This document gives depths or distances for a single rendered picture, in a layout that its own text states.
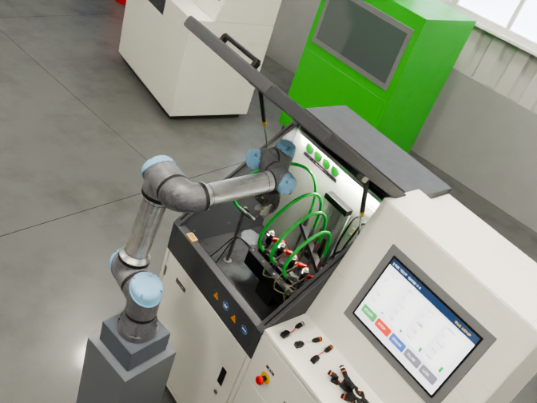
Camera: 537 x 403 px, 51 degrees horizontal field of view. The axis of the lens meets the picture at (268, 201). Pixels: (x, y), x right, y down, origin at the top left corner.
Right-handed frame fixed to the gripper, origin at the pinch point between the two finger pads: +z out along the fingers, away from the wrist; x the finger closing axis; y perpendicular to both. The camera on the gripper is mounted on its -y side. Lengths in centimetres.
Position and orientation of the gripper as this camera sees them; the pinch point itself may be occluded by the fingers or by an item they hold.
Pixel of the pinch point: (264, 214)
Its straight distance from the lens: 232.9
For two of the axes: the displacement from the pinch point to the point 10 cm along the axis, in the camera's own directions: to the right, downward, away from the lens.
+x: 5.8, 6.0, -5.5
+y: -7.6, 1.6, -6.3
